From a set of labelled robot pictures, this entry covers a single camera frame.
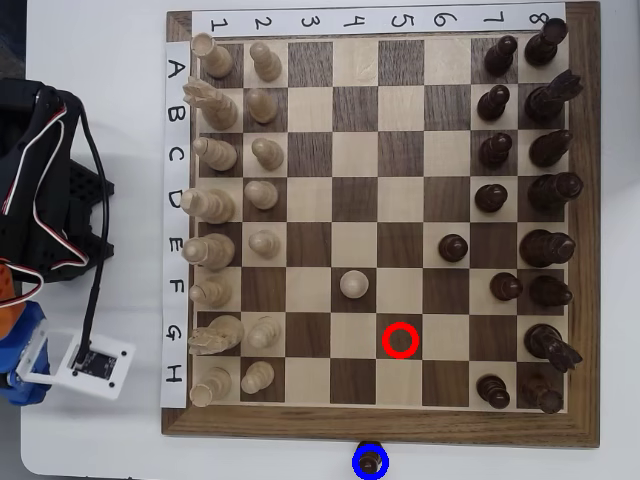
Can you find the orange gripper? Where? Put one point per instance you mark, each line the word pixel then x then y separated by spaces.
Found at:
pixel 11 382

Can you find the dark wooden pawn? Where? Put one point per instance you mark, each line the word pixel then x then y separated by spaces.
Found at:
pixel 491 198
pixel 492 391
pixel 495 151
pixel 370 462
pixel 492 104
pixel 453 248
pixel 500 57
pixel 505 286

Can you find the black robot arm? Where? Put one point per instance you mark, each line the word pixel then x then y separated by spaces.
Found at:
pixel 30 150

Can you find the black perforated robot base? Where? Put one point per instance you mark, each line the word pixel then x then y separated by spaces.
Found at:
pixel 87 190

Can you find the light wooden rook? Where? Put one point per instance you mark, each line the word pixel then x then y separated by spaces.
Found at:
pixel 215 385
pixel 215 57

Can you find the light wooden knight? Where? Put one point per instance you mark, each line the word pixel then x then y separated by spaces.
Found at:
pixel 220 107
pixel 222 332

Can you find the light wooden bishop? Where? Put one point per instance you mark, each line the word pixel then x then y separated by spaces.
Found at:
pixel 215 291
pixel 220 154

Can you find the light wooden king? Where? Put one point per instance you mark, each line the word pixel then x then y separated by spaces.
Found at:
pixel 212 250

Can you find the light wooden pawn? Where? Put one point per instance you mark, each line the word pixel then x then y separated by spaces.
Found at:
pixel 267 152
pixel 264 332
pixel 265 62
pixel 261 106
pixel 261 194
pixel 257 377
pixel 264 243
pixel 354 284

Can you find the light wooden queen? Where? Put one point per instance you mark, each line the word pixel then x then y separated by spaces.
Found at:
pixel 212 205

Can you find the white letter label strip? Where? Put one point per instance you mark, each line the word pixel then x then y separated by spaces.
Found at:
pixel 172 125

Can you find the wooden chessboard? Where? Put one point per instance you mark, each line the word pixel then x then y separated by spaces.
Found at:
pixel 310 200

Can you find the white number label strip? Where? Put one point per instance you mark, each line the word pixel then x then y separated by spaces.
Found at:
pixel 330 22

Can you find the dark wooden rook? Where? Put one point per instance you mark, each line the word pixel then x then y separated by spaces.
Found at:
pixel 542 395
pixel 545 42

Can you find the dark wooden knight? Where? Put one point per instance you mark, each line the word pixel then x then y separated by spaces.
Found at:
pixel 547 100
pixel 545 342

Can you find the dark wooden bishop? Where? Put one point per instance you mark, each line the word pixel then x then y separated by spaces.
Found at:
pixel 550 291
pixel 550 149

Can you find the dark wooden king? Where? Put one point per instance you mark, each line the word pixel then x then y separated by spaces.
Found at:
pixel 545 248

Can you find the dark wooden queen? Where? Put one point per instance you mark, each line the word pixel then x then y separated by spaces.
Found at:
pixel 552 192

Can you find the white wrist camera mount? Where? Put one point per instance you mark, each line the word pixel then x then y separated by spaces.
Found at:
pixel 100 390

